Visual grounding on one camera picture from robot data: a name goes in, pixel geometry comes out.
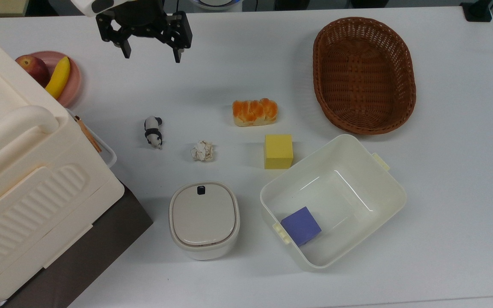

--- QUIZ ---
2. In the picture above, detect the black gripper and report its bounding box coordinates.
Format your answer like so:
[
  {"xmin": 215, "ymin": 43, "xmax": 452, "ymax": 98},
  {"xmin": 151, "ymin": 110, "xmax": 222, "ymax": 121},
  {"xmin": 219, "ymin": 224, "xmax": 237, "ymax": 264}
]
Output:
[{"xmin": 96, "ymin": 0, "xmax": 193, "ymax": 64}]

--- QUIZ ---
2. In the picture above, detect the orange glazed bread loaf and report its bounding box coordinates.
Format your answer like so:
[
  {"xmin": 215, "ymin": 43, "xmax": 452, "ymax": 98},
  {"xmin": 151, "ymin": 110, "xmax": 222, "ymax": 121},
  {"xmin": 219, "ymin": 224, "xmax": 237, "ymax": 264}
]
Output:
[{"xmin": 232, "ymin": 98, "xmax": 279, "ymax": 127}]

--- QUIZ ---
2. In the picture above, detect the brown wicker basket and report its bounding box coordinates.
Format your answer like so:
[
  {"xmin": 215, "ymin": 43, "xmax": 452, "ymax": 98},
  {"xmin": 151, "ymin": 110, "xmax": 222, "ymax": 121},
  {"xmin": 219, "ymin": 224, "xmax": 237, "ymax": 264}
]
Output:
[{"xmin": 313, "ymin": 17, "xmax": 417, "ymax": 135}]

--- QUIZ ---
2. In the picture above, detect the white and blue round base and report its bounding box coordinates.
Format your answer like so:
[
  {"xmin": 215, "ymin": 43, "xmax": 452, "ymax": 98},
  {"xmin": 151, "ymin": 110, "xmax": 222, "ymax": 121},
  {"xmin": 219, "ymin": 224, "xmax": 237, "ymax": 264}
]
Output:
[{"xmin": 189, "ymin": 0, "xmax": 244, "ymax": 12}]

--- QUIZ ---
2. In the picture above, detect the pink plate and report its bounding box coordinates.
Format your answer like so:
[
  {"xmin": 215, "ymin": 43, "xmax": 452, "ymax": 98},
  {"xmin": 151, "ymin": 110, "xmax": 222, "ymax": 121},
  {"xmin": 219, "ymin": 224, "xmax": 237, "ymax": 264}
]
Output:
[{"xmin": 28, "ymin": 51, "xmax": 83, "ymax": 108}]

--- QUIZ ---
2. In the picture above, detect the yellow banana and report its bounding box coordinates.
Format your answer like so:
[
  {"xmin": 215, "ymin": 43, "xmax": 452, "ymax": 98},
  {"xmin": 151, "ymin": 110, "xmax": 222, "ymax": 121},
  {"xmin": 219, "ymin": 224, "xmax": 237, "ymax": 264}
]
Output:
[{"xmin": 45, "ymin": 56, "xmax": 71, "ymax": 100}]

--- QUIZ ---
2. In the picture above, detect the panda figurine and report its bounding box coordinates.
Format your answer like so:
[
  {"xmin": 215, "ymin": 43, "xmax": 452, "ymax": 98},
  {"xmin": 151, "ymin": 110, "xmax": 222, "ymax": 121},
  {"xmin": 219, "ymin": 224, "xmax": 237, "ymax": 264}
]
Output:
[{"xmin": 144, "ymin": 115, "xmax": 163, "ymax": 149}]

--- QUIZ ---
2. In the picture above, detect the red apple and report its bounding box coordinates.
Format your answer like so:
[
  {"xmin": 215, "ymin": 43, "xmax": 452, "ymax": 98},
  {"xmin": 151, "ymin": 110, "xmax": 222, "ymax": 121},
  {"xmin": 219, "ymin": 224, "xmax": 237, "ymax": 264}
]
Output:
[{"xmin": 15, "ymin": 55, "xmax": 51, "ymax": 88}]

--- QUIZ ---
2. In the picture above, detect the orange latch of storage box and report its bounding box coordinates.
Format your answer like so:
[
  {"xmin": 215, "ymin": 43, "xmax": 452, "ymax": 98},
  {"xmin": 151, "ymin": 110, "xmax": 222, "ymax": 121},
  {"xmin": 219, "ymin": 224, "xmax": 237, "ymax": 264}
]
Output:
[{"xmin": 74, "ymin": 115, "xmax": 102, "ymax": 153}]

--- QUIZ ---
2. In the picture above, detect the crumpled white paper ball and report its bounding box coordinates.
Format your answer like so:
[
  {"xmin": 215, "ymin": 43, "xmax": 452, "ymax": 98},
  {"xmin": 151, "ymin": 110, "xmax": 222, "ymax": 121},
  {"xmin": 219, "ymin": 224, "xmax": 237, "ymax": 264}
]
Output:
[{"xmin": 190, "ymin": 140, "xmax": 215, "ymax": 162}]

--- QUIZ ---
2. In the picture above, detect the yellow foam cube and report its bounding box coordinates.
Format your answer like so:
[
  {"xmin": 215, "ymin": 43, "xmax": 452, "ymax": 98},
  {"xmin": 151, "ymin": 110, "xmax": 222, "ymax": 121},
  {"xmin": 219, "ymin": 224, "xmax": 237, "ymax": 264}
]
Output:
[{"xmin": 264, "ymin": 134, "xmax": 294, "ymax": 170}]

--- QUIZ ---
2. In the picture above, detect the small cream lidded trash can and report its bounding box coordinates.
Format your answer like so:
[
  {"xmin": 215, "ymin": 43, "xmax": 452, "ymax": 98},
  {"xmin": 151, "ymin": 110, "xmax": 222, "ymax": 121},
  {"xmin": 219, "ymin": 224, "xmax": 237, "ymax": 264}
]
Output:
[{"xmin": 169, "ymin": 181, "xmax": 241, "ymax": 261}]

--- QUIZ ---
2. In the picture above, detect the purple foam cube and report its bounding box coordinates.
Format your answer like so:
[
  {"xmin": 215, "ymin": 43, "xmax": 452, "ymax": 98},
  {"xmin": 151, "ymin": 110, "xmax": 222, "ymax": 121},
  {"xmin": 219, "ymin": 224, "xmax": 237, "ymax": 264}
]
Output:
[{"xmin": 281, "ymin": 207, "xmax": 322, "ymax": 246}]

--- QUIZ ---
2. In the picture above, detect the white plastic bin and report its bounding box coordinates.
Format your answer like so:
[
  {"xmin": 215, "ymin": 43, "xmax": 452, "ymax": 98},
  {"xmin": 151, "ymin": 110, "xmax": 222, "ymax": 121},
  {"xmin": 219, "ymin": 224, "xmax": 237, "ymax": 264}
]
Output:
[{"xmin": 260, "ymin": 134, "xmax": 407, "ymax": 271}]

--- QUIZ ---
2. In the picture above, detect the black table clamp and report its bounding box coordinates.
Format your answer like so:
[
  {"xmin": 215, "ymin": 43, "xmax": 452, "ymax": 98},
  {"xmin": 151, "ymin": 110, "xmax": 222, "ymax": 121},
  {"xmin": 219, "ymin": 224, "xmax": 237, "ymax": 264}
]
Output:
[{"xmin": 460, "ymin": 0, "xmax": 493, "ymax": 23}]

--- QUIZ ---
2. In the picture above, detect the white handle of wooden box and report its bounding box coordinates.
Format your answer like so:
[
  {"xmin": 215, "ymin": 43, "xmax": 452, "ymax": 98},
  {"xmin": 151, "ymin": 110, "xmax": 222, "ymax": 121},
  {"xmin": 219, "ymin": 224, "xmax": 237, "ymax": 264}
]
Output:
[{"xmin": 66, "ymin": 109, "xmax": 117, "ymax": 168}]

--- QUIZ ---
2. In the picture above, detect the cream storage box with handles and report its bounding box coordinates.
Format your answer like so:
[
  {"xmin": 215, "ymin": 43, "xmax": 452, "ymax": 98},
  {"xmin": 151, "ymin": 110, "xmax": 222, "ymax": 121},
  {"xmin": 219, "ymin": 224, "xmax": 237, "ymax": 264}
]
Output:
[{"xmin": 0, "ymin": 21, "xmax": 125, "ymax": 301}]

